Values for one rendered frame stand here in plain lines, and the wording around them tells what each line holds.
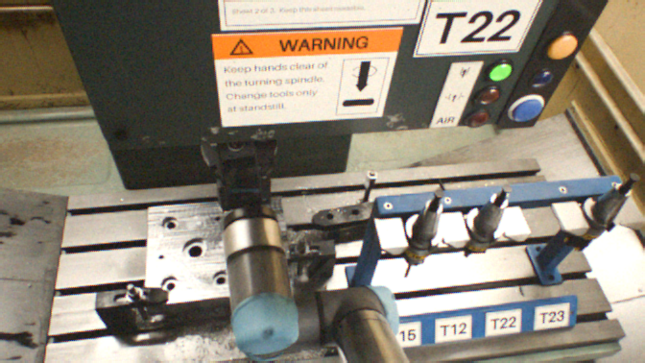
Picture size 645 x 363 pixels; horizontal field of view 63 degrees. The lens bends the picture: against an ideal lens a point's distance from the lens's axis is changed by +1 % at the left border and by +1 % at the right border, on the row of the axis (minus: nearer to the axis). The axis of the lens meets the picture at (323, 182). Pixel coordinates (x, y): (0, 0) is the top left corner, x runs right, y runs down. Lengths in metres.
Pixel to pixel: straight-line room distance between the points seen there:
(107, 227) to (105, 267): 0.10
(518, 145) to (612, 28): 0.40
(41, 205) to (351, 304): 1.18
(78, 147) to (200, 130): 1.42
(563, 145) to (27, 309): 1.54
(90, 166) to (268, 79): 1.42
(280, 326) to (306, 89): 0.27
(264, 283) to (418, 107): 0.26
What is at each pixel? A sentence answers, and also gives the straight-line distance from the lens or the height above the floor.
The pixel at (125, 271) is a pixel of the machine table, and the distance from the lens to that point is 1.24.
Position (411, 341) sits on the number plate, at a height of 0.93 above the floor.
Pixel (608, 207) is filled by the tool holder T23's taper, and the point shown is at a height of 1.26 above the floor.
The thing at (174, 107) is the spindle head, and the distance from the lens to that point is 0.49.
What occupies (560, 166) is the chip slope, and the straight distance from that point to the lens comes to 1.69.
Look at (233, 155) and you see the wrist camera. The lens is 0.65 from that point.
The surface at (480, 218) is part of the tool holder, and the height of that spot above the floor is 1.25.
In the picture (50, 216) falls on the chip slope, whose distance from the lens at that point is 1.70.
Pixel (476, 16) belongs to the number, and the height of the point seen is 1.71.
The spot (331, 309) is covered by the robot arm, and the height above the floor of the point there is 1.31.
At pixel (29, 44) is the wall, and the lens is 1.85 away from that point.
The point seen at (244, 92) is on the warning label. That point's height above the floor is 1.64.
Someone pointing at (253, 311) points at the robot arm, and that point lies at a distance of 0.61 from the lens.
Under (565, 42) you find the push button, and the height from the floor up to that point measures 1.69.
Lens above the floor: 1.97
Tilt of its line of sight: 53 degrees down
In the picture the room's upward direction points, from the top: 8 degrees clockwise
